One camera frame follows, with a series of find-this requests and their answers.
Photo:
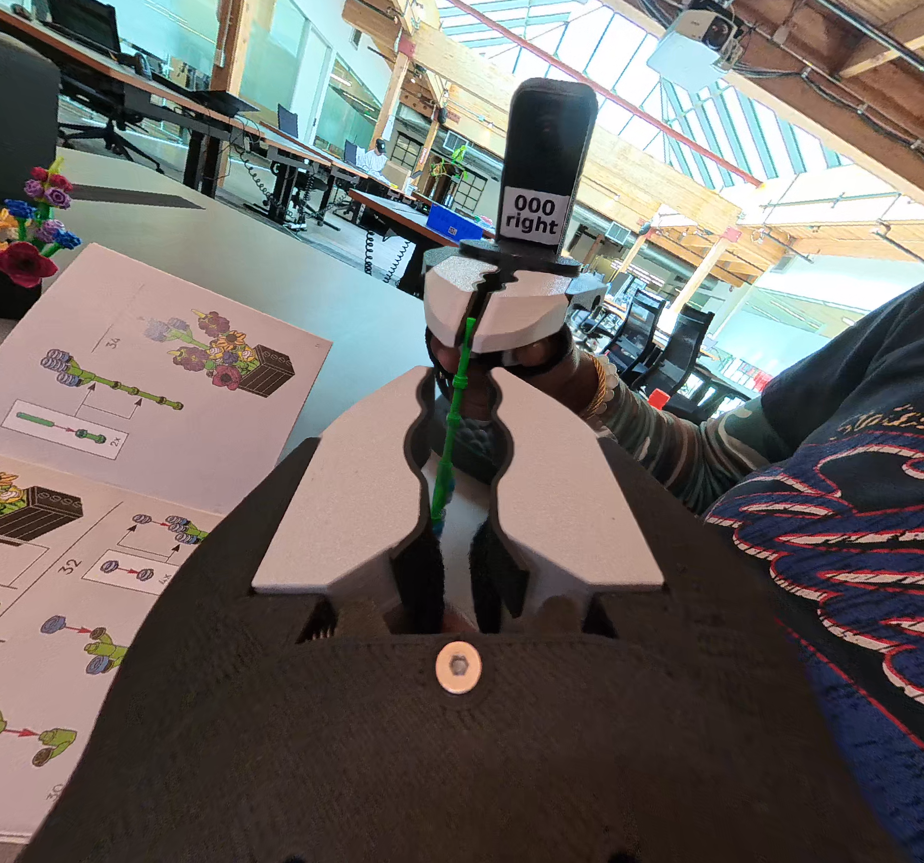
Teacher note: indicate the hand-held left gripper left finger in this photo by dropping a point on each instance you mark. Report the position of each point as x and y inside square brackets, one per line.
[346, 516]

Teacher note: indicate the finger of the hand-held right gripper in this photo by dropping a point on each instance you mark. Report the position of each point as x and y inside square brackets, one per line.
[451, 300]
[527, 311]

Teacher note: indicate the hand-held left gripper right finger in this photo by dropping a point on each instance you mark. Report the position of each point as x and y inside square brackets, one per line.
[570, 516]

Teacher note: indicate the green lego sprig blue buds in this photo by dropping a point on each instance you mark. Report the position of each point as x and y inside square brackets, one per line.
[438, 516]

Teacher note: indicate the green lego rod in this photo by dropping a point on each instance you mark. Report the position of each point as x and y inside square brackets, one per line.
[447, 451]

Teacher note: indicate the lego flower bouquet model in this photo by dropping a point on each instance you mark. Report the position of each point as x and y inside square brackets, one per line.
[29, 264]

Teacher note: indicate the person's right forearm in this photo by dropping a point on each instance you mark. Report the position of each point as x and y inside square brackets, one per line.
[686, 444]

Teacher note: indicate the lego instruction booklet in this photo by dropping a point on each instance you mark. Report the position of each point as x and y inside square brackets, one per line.
[144, 408]

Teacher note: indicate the person's right hand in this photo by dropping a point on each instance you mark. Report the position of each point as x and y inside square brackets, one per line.
[541, 357]

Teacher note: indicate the person's left hand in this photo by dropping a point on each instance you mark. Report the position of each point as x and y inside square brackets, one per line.
[460, 621]

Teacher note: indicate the blue storage bin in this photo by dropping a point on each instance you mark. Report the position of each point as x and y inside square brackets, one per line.
[453, 222]

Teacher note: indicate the green potted plant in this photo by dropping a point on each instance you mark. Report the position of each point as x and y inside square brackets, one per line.
[449, 170]

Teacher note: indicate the wooden office desk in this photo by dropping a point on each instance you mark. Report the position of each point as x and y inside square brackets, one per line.
[108, 76]
[404, 217]

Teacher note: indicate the black office chair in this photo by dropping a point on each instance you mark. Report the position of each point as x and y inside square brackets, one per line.
[678, 343]
[79, 18]

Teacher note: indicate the white ceiling projector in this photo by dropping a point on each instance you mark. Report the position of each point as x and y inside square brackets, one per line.
[693, 47]

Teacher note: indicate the person's black lettered jersey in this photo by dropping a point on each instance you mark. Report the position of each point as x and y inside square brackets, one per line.
[852, 552]

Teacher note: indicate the black laptop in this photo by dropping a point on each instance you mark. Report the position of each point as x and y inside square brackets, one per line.
[213, 101]

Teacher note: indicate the black rectangular block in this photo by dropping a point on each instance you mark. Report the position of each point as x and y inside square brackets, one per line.
[25, 112]

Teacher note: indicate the wooden support post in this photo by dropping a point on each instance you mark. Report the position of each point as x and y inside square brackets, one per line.
[237, 18]

